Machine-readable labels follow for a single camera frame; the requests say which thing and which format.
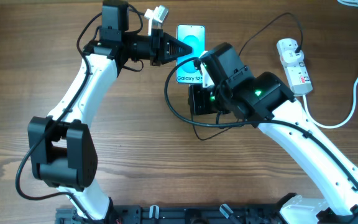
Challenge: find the smartphone with cyan screen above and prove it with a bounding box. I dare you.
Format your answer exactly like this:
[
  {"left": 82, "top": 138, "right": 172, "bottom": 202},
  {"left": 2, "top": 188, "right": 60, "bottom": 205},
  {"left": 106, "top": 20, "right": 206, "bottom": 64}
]
[{"left": 176, "top": 24, "right": 206, "bottom": 84}]

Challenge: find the white power strip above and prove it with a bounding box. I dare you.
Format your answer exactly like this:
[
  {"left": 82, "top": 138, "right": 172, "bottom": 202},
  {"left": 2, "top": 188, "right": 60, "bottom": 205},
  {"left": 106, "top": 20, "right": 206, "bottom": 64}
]
[{"left": 277, "top": 38, "right": 313, "bottom": 96}]

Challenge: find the black usb charging cable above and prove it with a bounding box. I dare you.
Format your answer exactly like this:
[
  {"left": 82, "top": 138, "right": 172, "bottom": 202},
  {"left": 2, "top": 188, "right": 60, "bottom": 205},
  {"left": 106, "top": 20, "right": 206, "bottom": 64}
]
[{"left": 190, "top": 12, "right": 304, "bottom": 141}]

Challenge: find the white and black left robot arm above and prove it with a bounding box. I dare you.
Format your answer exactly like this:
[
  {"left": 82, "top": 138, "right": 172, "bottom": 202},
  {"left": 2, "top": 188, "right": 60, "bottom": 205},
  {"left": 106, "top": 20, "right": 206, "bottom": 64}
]
[{"left": 25, "top": 1, "right": 192, "bottom": 223}]

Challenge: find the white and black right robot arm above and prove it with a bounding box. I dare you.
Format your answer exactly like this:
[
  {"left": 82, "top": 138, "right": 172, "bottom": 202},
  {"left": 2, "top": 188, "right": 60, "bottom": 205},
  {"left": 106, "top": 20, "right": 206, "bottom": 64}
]
[{"left": 189, "top": 43, "right": 358, "bottom": 223}]

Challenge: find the white charger plug adapter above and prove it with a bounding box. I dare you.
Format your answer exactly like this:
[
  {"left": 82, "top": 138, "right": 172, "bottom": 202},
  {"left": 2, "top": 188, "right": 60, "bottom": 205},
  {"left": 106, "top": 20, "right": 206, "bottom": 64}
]
[{"left": 280, "top": 50, "right": 304, "bottom": 67}]

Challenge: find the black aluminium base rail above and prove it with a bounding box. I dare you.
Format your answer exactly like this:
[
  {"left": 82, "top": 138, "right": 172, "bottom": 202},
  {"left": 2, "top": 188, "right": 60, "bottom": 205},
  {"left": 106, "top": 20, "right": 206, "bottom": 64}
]
[{"left": 55, "top": 204, "right": 285, "bottom": 224}]

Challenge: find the white power strip cord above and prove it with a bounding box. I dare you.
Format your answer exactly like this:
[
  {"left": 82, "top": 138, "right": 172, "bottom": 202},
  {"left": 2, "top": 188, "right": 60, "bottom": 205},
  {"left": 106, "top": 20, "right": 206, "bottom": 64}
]
[{"left": 301, "top": 0, "right": 358, "bottom": 129}]

